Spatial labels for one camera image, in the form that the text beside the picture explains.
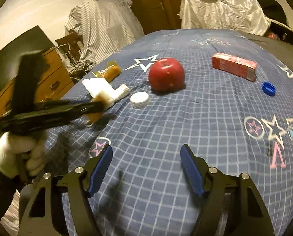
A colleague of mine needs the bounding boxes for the red apple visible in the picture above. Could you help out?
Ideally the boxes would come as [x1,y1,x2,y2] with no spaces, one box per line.
[148,58,185,94]

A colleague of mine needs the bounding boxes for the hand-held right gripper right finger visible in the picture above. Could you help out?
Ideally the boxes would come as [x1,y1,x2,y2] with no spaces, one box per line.
[180,143,276,236]

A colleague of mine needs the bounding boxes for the wooden wardrobe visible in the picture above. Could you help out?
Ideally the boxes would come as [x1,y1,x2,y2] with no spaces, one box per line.
[117,0,267,33]

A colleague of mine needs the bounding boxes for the white cable bundle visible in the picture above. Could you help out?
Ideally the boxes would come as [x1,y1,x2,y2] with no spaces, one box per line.
[57,44,93,75]

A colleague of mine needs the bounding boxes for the orange white wrapper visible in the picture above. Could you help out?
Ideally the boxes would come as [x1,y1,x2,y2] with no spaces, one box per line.
[86,94,112,126]

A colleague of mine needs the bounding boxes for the orange packet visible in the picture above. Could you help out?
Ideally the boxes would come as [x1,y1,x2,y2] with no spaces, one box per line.
[92,61,122,81]

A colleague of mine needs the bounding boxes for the wooden dresser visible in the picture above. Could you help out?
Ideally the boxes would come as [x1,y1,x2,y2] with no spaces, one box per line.
[0,47,74,126]

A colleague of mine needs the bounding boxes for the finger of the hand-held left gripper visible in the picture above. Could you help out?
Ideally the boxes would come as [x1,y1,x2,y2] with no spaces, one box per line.
[33,100,75,110]
[50,102,105,128]

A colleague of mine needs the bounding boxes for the grey striped fabric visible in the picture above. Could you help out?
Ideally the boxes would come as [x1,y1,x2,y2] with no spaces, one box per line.
[0,194,29,230]

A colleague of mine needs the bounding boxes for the blue checked blanket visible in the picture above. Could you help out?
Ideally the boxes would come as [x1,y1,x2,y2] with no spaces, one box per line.
[42,28,293,236]

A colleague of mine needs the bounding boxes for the red cardboard box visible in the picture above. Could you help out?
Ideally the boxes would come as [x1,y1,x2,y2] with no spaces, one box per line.
[212,52,258,81]

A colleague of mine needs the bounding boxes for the blue bottle cap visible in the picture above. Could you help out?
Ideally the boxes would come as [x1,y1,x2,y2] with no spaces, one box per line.
[262,82,276,96]

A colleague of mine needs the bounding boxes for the white tissue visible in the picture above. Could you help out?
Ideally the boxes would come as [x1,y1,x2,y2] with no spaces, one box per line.
[82,77,131,104]

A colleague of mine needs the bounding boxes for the person's left hand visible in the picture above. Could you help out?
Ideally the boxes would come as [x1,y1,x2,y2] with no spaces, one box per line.
[0,131,47,177]

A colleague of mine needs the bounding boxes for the white crinkled plastic sheet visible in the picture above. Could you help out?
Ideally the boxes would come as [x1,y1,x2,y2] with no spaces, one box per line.
[179,0,271,36]

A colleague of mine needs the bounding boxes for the red patterned cloth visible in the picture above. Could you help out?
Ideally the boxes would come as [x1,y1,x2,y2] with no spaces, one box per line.
[266,29,281,40]

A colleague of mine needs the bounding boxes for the white round lid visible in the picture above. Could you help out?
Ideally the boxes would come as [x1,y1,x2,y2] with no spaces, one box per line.
[130,92,151,108]

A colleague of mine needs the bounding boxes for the black monitor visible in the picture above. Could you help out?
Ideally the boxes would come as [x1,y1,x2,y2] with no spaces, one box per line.
[0,25,56,84]

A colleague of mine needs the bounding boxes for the wooden chair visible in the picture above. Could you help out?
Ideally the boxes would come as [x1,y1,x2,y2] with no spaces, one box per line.
[55,31,84,62]

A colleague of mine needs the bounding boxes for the white striped cloth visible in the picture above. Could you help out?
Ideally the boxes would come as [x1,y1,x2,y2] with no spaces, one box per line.
[64,0,144,64]

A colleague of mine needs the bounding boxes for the person's left forearm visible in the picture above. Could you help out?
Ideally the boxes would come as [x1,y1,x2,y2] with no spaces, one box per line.
[0,161,21,217]

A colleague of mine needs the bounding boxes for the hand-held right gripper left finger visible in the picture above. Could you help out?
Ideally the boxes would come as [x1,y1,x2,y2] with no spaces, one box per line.
[17,145,114,236]

